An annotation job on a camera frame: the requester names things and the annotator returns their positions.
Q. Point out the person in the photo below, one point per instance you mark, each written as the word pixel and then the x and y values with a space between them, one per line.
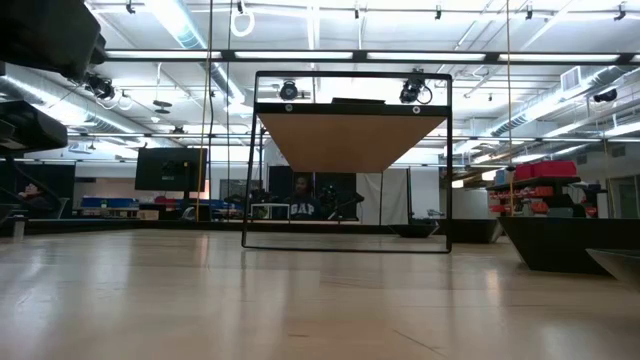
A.
pixel 302 207
pixel 32 192

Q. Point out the blue storage bin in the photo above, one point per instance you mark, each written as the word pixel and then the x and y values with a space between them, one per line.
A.
pixel 107 202

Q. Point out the black overhead rig frame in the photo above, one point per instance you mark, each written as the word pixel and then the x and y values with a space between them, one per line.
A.
pixel 360 56

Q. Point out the black leaf-shaped plate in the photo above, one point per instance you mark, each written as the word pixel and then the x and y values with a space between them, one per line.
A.
pixel 415 231
pixel 622 265

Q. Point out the red bin storage rack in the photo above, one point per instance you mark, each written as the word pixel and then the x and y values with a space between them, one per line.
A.
pixel 545 170

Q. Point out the white small table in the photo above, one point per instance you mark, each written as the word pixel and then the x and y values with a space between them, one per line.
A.
pixel 270 204

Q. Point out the white air vent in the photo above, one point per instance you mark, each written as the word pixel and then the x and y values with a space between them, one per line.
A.
pixel 570 79

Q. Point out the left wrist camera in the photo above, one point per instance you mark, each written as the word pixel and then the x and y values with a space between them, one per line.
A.
pixel 35 132

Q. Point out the white partition screen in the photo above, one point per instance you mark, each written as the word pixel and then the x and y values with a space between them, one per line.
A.
pixel 385 200

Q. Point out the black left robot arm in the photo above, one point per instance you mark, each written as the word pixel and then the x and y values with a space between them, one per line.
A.
pixel 45 35

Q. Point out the silver air duct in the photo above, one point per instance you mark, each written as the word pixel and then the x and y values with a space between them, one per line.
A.
pixel 185 30
pixel 95 116
pixel 550 106

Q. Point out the small grey post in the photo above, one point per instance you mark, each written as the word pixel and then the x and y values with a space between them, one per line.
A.
pixel 19 229

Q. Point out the wooden riser shelf black frame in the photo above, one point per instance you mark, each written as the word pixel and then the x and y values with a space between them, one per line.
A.
pixel 350 145

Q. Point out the black ceiling spotlight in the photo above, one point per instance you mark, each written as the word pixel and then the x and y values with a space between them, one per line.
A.
pixel 100 85

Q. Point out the black round overhead camera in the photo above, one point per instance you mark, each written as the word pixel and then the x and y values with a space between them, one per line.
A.
pixel 288 90

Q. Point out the black ceiling disc fixture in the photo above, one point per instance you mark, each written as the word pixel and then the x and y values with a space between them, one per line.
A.
pixel 162 104

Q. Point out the black partition panel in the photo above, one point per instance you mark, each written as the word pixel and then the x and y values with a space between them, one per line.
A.
pixel 280 185

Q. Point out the black ceiling dome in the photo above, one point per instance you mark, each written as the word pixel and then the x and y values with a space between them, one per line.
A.
pixel 605 95

